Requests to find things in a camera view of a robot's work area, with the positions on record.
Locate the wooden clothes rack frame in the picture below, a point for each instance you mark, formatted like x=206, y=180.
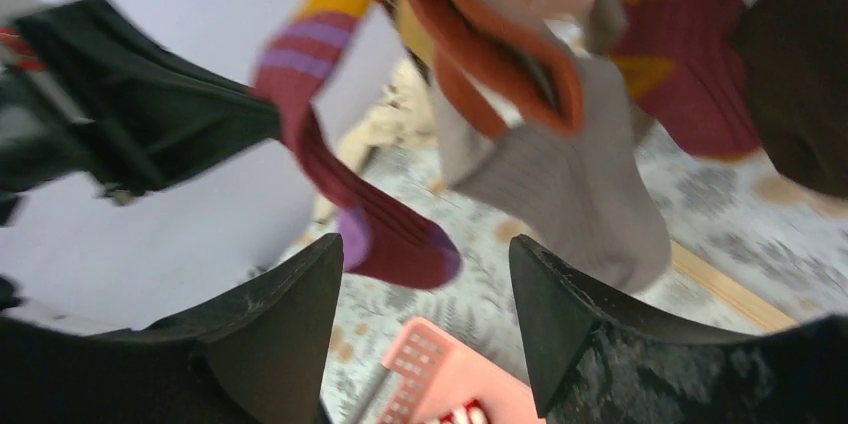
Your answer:
x=742, y=300

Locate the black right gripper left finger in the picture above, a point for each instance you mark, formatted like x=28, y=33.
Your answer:
x=254, y=354

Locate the pink plastic basket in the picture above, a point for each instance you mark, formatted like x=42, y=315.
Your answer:
x=438, y=373

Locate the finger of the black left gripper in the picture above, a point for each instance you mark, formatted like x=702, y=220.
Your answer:
x=90, y=92

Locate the beige cloth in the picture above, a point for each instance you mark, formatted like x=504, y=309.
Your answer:
x=393, y=146

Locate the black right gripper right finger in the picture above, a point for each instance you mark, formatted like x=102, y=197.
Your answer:
x=597, y=355

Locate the orange clothes peg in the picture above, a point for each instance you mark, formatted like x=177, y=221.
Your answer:
x=498, y=65

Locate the grey sock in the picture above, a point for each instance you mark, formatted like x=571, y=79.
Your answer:
x=582, y=195

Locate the argyle brown sock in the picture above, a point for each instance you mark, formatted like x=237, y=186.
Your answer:
x=795, y=54

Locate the red white santa sock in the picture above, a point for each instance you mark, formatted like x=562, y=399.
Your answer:
x=471, y=412

